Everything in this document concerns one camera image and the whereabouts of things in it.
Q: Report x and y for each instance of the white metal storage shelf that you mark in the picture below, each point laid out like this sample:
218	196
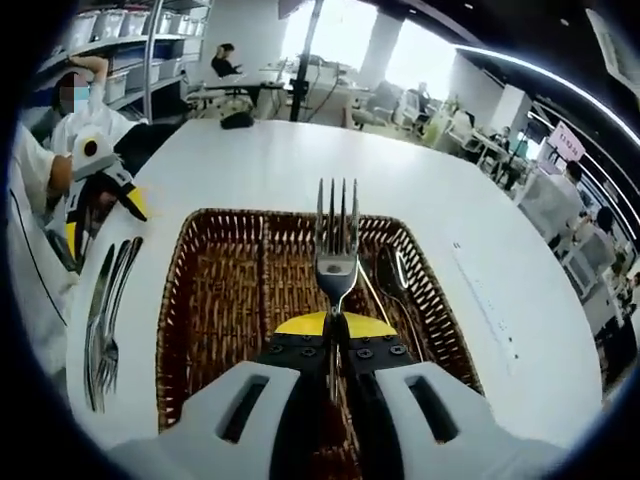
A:
150	60

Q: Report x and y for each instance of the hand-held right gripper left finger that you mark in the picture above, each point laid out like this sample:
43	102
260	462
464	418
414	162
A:
280	400

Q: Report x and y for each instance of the brown wicker storage basket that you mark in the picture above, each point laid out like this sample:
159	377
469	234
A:
225	300

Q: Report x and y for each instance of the ceiling air conditioner unit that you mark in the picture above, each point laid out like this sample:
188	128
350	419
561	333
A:
617	50

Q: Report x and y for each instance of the ceiling light strip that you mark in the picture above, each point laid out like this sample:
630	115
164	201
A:
550	75

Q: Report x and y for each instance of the office desk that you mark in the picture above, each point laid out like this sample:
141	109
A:
240	87

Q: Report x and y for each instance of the black stand pole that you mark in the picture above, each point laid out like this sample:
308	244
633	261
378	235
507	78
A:
303	75

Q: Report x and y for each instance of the row of white storage boxes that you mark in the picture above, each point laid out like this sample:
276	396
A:
122	22

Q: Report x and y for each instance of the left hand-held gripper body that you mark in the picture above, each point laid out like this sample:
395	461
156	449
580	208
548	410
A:
97	160

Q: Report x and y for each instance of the small black object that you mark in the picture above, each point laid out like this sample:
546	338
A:
237	120

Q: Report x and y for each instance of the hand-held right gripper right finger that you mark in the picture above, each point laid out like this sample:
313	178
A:
390	400

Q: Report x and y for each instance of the pink hanging sign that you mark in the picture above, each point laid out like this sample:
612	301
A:
567	142

